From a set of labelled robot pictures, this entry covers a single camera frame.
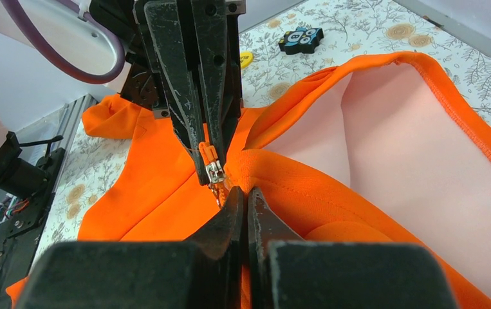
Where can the orange zip jacket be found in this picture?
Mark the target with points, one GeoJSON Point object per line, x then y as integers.
{"type": "Point", "coordinates": [382, 149]}

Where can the floral table mat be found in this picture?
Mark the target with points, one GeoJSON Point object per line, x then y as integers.
{"type": "Point", "coordinates": [351, 28]}

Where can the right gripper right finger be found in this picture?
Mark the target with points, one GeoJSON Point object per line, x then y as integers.
{"type": "Point", "coordinates": [286, 271]}

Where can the yellow round toy piece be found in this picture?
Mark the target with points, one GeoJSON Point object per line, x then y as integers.
{"type": "Point", "coordinates": [245, 59]}

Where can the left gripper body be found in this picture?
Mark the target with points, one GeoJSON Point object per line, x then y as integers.
{"type": "Point", "coordinates": [145, 84]}

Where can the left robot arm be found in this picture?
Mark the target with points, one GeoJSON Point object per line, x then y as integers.
{"type": "Point", "coordinates": [67, 36]}

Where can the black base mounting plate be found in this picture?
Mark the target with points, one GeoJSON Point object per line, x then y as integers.
{"type": "Point", "coordinates": [23, 226]}

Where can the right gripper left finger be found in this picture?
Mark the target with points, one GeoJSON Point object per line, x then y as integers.
{"type": "Point", "coordinates": [202, 271]}

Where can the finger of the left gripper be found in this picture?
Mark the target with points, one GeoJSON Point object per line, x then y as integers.
{"type": "Point", "coordinates": [169, 44]}
{"type": "Point", "coordinates": [210, 24]}

